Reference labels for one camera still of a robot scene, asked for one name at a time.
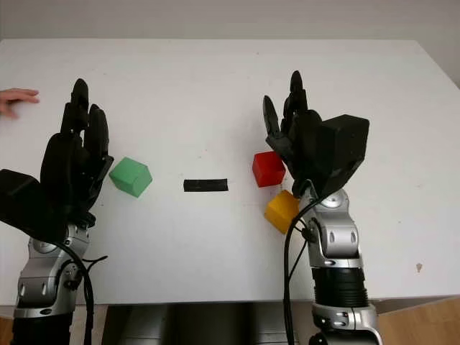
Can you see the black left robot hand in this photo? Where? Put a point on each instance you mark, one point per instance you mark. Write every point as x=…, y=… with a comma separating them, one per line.
x=68, y=161

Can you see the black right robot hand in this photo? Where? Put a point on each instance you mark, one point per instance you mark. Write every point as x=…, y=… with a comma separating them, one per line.
x=305, y=143

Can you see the red wooden cube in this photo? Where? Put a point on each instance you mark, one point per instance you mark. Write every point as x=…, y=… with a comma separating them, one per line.
x=267, y=169

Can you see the green wooden cube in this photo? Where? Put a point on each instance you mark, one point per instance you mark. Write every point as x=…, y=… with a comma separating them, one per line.
x=129, y=176

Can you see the yellow wooden cube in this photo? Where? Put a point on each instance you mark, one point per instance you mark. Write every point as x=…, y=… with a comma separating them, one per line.
x=282, y=212

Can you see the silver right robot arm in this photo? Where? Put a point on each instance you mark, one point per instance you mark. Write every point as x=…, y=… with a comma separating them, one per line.
x=341, y=233

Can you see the person's bare hand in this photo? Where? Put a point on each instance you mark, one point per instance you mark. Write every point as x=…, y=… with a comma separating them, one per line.
x=14, y=100

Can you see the black tape strip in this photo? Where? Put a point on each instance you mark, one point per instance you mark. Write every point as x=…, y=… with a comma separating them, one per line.
x=205, y=185

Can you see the grey robot torso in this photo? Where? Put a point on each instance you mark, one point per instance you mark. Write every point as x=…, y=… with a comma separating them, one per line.
x=208, y=325

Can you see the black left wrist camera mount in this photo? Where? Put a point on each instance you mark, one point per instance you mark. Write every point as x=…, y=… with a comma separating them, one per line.
x=21, y=201

